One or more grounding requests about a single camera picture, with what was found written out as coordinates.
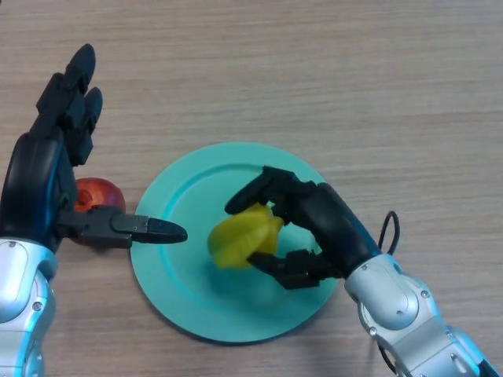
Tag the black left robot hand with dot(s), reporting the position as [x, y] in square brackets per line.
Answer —
[31, 184]

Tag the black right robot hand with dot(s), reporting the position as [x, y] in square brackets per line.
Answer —
[334, 224]

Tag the red apple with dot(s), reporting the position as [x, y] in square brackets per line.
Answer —
[102, 192]

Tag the teal round plate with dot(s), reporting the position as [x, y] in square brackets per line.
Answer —
[177, 282]

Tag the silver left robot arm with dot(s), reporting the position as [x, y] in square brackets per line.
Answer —
[19, 298]

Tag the yellow starfruit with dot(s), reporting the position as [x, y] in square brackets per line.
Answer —
[239, 239]

